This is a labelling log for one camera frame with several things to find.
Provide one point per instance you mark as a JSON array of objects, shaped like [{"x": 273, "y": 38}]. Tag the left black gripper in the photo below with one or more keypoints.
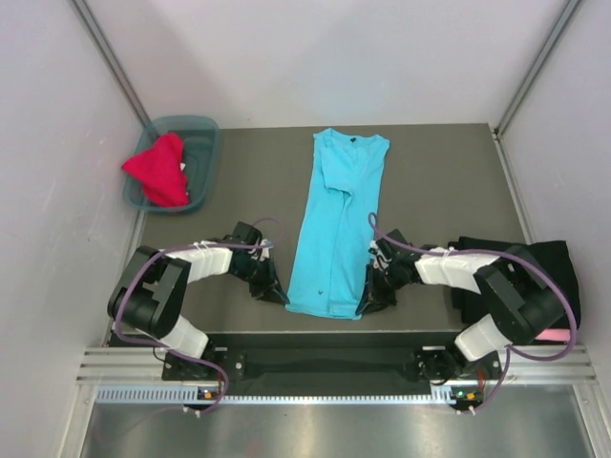
[{"x": 268, "y": 289}]

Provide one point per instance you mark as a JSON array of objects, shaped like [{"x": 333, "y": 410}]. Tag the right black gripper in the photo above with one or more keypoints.
[{"x": 374, "y": 299}]

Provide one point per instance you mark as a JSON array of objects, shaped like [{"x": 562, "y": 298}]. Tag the cyan t shirt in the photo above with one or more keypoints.
[{"x": 329, "y": 271}]

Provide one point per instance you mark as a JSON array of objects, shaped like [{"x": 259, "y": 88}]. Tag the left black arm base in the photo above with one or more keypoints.
[{"x": 218, "y": 351}]

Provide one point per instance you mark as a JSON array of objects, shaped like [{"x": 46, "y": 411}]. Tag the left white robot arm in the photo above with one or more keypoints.
[{"x": 147, "y": 301}]

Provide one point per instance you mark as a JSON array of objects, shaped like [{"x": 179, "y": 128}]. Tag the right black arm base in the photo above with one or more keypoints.
[{"x": 439, "y": 364}]

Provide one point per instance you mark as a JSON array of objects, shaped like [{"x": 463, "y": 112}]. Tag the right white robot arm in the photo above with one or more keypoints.
[{"x": 522, "y": 301}]

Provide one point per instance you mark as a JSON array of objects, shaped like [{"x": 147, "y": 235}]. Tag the red t shirt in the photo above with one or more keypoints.
[{"x": 158, "y": 170}]

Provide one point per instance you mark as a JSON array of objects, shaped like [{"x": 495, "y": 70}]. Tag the teal plastic basket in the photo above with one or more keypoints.
[{"x": 201, "y": 139}]

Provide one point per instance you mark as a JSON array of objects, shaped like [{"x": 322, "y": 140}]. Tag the black folded t shirt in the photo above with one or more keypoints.
[{"x": 552, "y": 256}]

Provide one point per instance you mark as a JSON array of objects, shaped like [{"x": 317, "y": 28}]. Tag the pink folded t shirt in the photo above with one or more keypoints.
[{"x": 555, "y": 335}]

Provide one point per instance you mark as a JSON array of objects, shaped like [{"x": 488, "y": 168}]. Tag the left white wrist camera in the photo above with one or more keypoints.
[{"x": 264, "y": 252}]

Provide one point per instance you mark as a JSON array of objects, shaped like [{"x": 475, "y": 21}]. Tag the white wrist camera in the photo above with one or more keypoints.
[
  {"x": 377, "y": 258},
  {"x": 264, "y": 252}
]

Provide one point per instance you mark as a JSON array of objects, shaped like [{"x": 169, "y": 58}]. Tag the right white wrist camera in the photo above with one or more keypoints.
[{"x": 377, "y": 258}]

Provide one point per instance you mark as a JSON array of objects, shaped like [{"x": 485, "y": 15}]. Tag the aluminium front rail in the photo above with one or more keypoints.
[{"x": 123, "y": 366}]

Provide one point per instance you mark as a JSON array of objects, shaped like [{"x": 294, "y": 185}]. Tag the left aluminium corner post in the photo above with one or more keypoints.
[{"x": 87, "y": 17}]

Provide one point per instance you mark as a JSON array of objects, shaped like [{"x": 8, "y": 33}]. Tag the aluminium corner post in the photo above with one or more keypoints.
[
  {"x": 552, "y": 38},
  {"x": 87, "y": 17}
]

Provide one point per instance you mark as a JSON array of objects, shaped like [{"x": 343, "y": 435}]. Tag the right aluminium corner post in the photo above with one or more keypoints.
[{"x": 552, "y": 38}]

